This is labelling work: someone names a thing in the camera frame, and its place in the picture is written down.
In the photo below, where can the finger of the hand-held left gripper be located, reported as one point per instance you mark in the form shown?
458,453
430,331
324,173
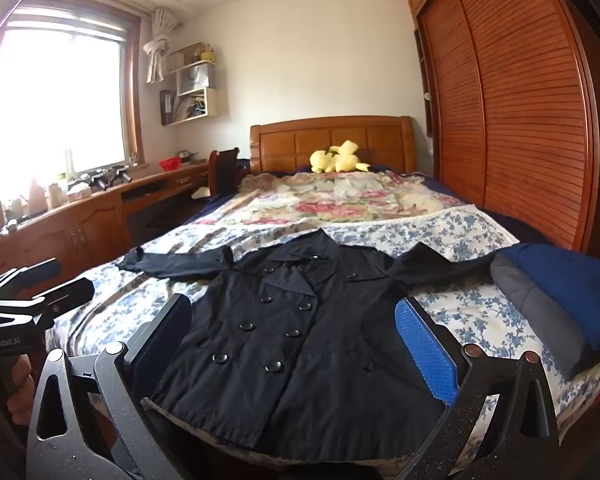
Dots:
35,270
60,296

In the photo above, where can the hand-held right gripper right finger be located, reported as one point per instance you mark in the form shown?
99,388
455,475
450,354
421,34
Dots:
425,350

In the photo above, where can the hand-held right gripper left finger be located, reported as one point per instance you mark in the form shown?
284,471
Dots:
164,332

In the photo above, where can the black double-breasted coat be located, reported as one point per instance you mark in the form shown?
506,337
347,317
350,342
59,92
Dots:
300,340

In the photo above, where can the person's left hand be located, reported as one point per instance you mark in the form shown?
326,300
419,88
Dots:
20,390

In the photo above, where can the long wooden desk cabinet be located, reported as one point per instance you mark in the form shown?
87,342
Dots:
80,230

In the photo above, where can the blue floral bed blanket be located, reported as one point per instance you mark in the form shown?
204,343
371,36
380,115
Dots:
480,310

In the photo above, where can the brown bottle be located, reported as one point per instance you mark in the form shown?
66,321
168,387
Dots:
36,195

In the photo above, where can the black devices on desk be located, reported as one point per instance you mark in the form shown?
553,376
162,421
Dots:
105,179

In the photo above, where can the blue and grey folded jacket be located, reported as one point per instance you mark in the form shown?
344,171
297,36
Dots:
555,290

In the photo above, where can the dark blue bed sheet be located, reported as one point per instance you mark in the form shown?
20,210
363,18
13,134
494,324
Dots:
510,225

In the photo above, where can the red bowl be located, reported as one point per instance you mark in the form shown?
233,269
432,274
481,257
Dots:
170,164

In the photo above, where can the dark wooden chair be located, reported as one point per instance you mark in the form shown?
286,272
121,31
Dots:
222,172

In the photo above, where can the wood-framed window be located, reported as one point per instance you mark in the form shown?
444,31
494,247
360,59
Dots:
55,100

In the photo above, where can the pink floral quilt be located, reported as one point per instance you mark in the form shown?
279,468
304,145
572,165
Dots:
330,205

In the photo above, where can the yellow plush toy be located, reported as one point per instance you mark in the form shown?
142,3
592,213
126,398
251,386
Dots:
337,157

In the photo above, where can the wooden headboard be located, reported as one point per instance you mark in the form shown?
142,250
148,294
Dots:
280,145

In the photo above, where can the tied white curtain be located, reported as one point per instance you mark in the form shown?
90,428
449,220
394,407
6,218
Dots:
156,52

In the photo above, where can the white paper bag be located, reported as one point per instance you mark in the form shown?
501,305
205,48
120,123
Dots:
200,76

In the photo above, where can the wooden louvred wardrobe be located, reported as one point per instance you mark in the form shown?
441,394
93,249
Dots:
520,110

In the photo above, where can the white wall shelf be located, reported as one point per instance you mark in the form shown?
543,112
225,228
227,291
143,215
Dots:
217,102

